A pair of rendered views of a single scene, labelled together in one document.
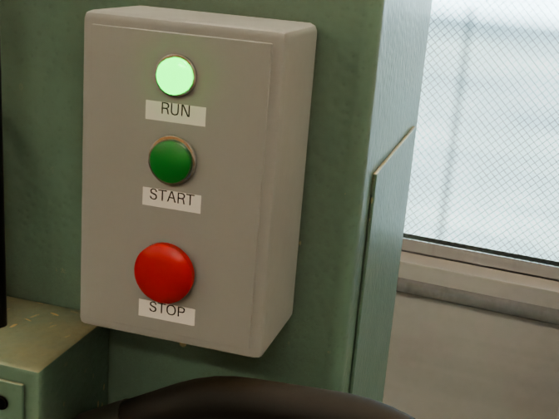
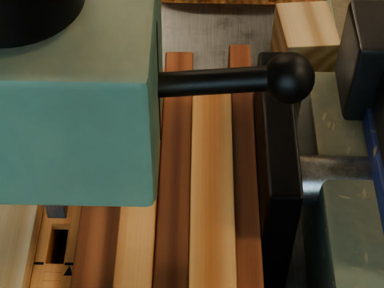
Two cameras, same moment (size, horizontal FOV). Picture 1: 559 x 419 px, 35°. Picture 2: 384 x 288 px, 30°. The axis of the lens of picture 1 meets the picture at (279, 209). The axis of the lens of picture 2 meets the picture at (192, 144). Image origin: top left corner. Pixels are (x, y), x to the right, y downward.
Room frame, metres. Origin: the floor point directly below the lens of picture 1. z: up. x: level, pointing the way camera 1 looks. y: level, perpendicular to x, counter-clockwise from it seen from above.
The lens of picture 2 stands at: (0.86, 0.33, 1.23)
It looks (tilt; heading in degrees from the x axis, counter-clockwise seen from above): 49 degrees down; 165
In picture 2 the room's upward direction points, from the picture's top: 1 degrees clockwise
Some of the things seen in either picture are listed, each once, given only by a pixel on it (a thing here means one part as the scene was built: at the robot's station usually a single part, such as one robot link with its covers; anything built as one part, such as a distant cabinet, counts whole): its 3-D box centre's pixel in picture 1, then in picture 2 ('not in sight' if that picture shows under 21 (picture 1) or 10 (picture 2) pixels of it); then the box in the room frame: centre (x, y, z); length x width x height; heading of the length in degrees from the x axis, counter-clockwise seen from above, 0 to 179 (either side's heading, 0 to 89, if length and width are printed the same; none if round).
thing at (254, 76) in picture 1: (195, 176); not in sight; (0.43, 0.04, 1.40); 0.10 x 0.06 x 0.16; 75
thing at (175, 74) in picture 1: (174, 76); not in sight; (0.40, 0.05, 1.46); 0.02 x 0.01 x 0.02; 75
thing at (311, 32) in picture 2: not in sight; (304, 46); (0.54, 0.49, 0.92); 0.04 x 0.03 x 0.04; 171
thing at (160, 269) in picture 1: (164, 273); not in sight; (0.40, 0.05, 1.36); 0.03 x 0.01 x 0.03; 75
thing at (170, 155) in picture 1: (170, 161); not in sight; (0.40, 0.05, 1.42); 0.02 x 0.01 x 0.02; 75
